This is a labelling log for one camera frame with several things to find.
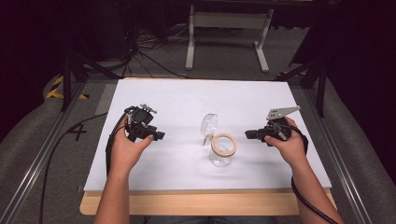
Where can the clear glass jar with hinged lid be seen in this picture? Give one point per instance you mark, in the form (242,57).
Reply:
(222,149)

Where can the person's right hand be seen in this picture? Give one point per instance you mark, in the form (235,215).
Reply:
(289,149)

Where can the black tripod stand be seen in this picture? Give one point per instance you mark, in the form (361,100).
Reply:
(320,84)
(67,81)

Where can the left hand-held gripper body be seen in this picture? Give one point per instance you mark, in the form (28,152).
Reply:
(141,119)

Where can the aluminium rail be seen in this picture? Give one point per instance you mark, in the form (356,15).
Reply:
(339,161)
(34,165)

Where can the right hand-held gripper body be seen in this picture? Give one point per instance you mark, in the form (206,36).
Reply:
(277,126)

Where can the person's left hand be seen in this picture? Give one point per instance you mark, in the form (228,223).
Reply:
(126,152)

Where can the yellow black floor tape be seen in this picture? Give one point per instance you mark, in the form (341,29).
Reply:
(56,90)

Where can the white table cover sheet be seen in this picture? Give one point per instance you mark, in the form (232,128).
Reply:
(193,102)

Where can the wooden table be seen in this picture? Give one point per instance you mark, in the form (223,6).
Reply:
(199,203)

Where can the white metal stand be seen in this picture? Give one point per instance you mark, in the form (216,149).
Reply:
(229,20)

